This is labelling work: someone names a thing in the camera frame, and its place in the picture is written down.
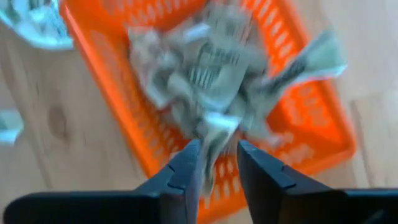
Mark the orange plastic slotted basket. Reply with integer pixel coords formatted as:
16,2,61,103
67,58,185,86
60,0,358,224

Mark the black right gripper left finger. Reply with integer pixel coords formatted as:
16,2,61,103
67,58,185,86
2,139,203,224

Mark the crumpled grey-white cloth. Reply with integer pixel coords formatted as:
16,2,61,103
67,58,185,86
269,30,348,93

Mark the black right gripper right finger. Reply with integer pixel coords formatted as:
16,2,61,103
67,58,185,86
237,139,398,224

